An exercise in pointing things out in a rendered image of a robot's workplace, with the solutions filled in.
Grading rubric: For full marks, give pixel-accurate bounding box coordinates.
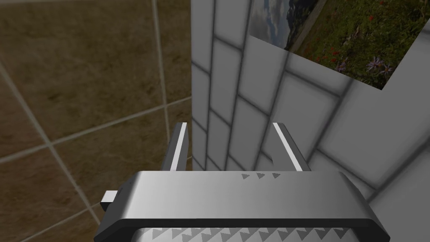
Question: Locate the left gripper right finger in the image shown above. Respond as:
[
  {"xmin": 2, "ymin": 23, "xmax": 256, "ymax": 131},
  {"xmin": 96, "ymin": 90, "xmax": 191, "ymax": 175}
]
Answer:
[{"xmin": 271, "ymin": 122, "xmax": 312, "ymax": 172}]

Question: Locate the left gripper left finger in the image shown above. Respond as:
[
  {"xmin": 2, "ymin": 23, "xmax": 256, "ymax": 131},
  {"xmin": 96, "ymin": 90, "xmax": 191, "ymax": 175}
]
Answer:
[{"xmin": 161, "ymin": 122, "xmax": 189, "ymax": 172}]

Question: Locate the landscape picture with flowers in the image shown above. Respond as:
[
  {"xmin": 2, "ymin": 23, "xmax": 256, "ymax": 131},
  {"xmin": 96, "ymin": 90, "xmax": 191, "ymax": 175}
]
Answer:
[{"xmin": 249, "ymin": 0, "xmax": 430, "ymax": 91}]

